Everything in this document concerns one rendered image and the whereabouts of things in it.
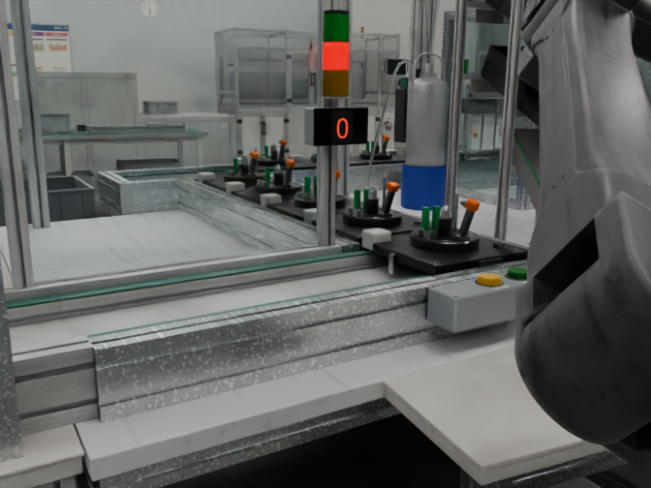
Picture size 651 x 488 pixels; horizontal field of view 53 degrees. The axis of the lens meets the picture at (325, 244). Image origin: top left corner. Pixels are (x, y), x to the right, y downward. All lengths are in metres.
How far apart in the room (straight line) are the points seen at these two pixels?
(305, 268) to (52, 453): 0.61
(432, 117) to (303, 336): 1.38
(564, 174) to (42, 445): 0.71
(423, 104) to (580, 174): 1.92
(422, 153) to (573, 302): 1.99
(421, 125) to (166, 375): 1.53
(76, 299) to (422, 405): 0.58
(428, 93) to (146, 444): 1.65
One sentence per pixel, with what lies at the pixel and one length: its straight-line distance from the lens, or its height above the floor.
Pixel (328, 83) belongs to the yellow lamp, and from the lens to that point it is 1.26.
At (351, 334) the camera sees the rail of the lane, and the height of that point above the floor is 0.90.
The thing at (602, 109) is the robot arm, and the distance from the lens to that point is 0.37.
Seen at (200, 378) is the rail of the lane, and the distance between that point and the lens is 0.93.
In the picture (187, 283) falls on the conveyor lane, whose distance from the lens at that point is 1.17.
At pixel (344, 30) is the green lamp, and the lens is 1.26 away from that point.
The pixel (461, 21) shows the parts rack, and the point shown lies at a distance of 1.58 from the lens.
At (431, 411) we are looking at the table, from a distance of 0.91.
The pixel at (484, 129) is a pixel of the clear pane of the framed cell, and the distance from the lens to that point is 2.47.
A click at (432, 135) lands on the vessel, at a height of 1.12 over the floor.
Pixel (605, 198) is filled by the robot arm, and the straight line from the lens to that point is 0.28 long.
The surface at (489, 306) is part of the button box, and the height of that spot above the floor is 0.93.
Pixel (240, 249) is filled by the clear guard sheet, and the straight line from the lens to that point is 1.26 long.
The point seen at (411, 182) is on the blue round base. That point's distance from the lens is 2.25.
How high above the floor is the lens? 1.29
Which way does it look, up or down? 14 degrees down
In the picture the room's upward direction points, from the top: 1 degrees clockwise
